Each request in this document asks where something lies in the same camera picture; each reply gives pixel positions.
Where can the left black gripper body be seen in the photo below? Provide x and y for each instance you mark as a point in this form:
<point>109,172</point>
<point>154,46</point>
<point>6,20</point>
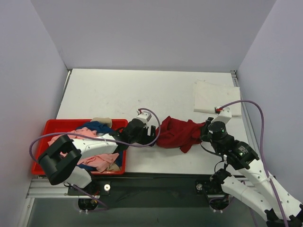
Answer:
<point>148,135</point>

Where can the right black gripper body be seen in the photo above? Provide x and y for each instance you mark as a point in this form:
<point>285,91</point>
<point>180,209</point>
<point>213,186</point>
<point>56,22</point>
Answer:
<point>204,132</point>

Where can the dark red t-shirt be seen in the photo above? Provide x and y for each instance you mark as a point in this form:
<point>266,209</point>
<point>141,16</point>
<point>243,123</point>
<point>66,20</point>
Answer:
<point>174,133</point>

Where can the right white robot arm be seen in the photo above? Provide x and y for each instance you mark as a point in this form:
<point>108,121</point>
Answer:
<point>269,198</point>

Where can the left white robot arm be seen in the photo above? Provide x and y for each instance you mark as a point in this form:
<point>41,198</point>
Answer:
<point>60,162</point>

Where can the beige t-shirt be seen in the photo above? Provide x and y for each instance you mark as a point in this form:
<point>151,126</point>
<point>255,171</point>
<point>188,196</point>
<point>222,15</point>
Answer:
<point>104,120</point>

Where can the navy blue t-shirt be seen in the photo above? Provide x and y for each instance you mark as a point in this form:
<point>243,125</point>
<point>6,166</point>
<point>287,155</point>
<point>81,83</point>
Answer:
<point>102,128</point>

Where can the pink t-shirt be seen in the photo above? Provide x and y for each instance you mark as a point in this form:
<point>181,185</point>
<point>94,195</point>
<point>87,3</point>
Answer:
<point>96,155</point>

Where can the red plastic bin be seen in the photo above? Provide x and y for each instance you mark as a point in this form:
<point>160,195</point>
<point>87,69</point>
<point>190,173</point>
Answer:
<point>66,125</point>

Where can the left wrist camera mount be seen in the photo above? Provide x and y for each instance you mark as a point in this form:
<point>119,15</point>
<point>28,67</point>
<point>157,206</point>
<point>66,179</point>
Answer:
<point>143,116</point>

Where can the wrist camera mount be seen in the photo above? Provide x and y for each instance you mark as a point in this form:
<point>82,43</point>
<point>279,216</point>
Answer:
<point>223,115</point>
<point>143,116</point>

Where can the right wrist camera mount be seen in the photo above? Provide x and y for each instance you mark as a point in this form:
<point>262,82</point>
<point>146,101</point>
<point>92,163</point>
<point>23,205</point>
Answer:
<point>223,115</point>

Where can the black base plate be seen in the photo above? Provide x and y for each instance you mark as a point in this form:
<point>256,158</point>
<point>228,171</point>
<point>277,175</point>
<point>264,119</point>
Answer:
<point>150,190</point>

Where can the aluminium frame rail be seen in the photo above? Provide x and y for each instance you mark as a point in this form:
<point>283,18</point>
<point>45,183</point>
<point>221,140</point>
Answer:
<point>41,188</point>

